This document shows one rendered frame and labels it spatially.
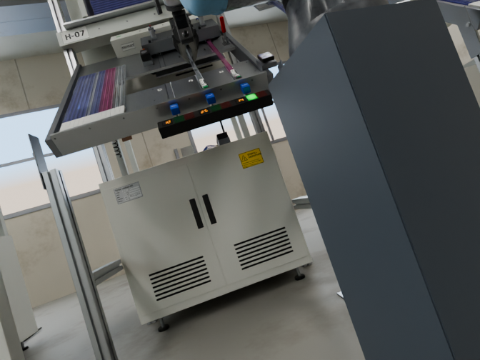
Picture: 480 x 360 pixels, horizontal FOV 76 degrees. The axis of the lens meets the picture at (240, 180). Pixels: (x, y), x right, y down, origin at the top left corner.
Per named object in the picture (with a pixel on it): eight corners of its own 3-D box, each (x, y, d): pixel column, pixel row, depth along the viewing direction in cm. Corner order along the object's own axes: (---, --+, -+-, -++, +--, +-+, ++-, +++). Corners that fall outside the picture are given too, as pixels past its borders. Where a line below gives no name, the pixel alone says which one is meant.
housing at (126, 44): (221, 43, 149) (215, 12, 140) (123, 71, 144) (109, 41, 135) (218, 40, 155) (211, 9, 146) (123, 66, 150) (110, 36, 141)
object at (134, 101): (267, 84, 97) (266, 74, 95) (58, 147, 90) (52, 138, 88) (249, 66, 111) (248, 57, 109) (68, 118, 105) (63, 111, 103)
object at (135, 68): (237, 58, 127) (234, 46, 123) (78, 104, 120) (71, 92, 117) (218, 39, 152) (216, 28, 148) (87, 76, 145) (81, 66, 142)
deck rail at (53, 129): (63, 156, 91) (51, 138, 87) (56, 158, 91) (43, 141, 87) (87, 76, 145) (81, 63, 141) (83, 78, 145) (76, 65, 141)
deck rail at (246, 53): (275, 91, 98) (273, 73, 94) (269, 93, 98) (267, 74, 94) (223, 38, 152) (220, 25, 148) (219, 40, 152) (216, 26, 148)
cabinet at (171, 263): (318, 276, 120) (267, 130, 125) (145, 341, 113) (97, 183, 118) (283, 253, 185) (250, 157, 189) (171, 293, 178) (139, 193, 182)
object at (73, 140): (269, 93, 98) (266, 71, 93) (63, 156, 91) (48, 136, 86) (268, 92, 99) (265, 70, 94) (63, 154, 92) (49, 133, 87)
